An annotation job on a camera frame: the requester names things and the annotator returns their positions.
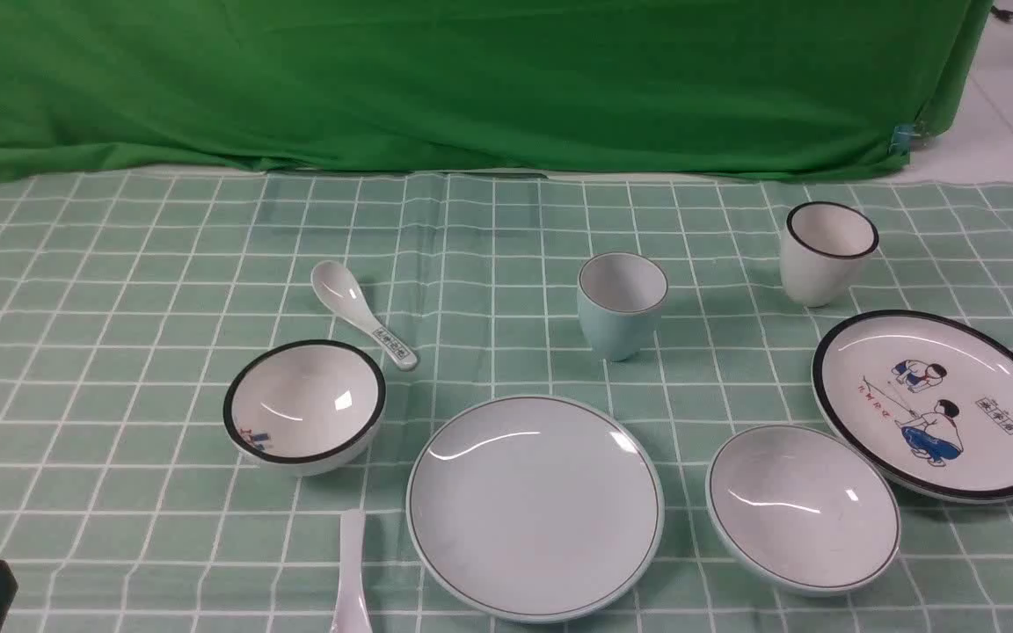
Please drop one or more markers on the pale blue shallow bowl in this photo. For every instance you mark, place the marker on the pale blue shallow bowl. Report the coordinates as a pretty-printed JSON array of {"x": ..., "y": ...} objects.
[{"x": 801, "y": 510}]

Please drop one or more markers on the plain white ceramic spoon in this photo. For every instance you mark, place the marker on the plain white ceramic spoon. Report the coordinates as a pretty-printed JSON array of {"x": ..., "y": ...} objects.
[{"x": 351, "y": 612}]

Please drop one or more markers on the white bowl with black rim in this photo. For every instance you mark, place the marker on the white bowl with black rim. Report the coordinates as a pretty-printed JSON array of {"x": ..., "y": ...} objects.
[{"x": 305, "y": 408}]

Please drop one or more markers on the white ceramic spoon with label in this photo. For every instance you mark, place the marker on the white ceramic spoon with label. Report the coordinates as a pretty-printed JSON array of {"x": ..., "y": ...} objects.
[{"x": 339, "y": 291}]

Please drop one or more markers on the green backdrop cloth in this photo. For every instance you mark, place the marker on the green backdrop cloth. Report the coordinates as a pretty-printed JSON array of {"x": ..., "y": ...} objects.
[{"x": 776, "y": 90}]

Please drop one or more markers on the pale blue large plate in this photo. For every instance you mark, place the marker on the pale blue large plate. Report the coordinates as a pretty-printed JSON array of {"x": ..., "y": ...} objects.
[{"x": 535, "y": 508}]

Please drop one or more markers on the green checked tablecloth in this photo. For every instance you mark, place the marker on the green checked tablecloth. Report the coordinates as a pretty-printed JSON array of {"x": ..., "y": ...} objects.
[{"x": 129, "y": 301}]

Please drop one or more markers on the pale blue ceramic cup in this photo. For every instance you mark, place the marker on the pale blue ceramic cup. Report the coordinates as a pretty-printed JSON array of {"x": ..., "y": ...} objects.
[{"x": 620, "y": 298}]

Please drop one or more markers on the white cup with black rim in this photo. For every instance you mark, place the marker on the white cup with black rim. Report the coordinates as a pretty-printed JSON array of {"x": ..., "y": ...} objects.
[{"x": 823, "y": 248}]

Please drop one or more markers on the white plate with cartoon print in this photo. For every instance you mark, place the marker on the white plate with cartoon print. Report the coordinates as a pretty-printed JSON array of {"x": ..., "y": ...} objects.
[{"x": 927, "y": 400}]

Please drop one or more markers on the blue backdrop clip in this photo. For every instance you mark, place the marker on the blue backdrop clip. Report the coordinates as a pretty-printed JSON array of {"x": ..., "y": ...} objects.
[{"x": 902, "y": 140}]

